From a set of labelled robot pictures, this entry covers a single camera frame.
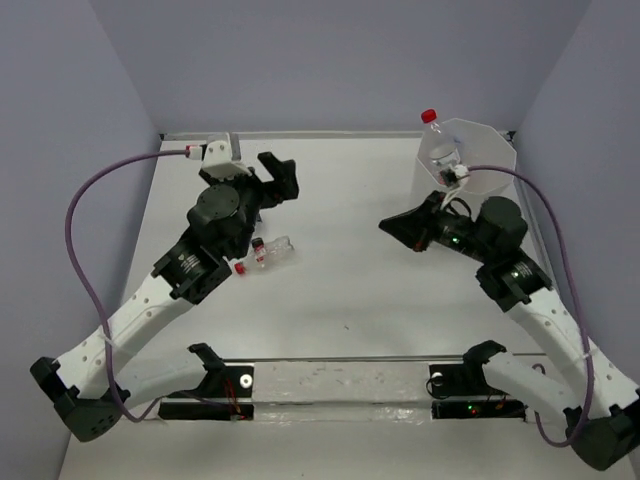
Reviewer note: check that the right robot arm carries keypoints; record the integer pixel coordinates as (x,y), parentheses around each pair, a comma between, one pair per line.
(595,404)

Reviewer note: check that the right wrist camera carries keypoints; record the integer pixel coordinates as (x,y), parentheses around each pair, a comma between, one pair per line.
(453,180)

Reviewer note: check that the white plastic bin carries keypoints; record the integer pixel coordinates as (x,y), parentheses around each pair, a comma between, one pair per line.
(477,144)

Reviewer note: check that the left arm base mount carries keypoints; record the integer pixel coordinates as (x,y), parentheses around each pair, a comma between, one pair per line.
(223,394)

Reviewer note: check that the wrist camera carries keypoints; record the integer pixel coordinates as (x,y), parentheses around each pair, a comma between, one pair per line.
(220,157)
(453,180)

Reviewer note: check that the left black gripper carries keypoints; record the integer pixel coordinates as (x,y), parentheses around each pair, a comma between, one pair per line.
(284,188)

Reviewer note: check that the large red label bottle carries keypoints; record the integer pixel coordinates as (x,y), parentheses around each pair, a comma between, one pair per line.
(437,150)

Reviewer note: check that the small red cap bottle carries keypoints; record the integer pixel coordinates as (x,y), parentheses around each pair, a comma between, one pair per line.
(265,255)

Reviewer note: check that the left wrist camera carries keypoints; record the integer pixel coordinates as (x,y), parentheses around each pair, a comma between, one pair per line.
(220,157)

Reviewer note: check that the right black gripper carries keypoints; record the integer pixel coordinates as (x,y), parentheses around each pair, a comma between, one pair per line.
(418,226)

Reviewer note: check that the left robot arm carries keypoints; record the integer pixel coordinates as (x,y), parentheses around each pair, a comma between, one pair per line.
(85,384)

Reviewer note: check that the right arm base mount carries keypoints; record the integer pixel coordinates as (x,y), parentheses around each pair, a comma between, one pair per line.
(459,391)

